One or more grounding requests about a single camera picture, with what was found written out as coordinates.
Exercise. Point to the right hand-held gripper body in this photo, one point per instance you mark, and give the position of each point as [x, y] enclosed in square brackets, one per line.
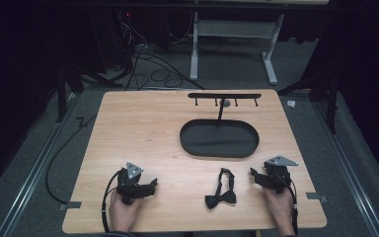
[278, 176]

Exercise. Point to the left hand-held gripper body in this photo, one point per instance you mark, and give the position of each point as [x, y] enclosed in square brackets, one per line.
[129, 187]

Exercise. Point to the black bow tie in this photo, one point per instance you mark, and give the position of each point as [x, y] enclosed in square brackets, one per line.
[220, 199]

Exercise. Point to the black hook rack with tray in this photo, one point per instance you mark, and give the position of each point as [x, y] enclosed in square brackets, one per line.
[218, 138]

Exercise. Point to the person's right hand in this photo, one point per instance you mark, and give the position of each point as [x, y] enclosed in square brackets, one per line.
[281, 210]

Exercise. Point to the grey tape piece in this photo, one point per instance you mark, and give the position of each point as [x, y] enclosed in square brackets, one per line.
[69, 205]
[316, 197]

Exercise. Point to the round grey table sticker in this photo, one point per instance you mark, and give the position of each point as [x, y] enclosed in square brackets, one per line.
[226, 103]

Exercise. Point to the black tripod stand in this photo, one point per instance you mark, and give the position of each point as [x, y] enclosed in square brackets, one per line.
[61, 95]
[332, 105]

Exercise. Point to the metal floor rail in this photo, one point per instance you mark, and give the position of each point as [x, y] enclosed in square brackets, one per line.
[348, 161]
[36, 168]

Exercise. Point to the white metal desk frame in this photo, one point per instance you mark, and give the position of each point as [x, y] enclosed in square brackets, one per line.
[233, 29]

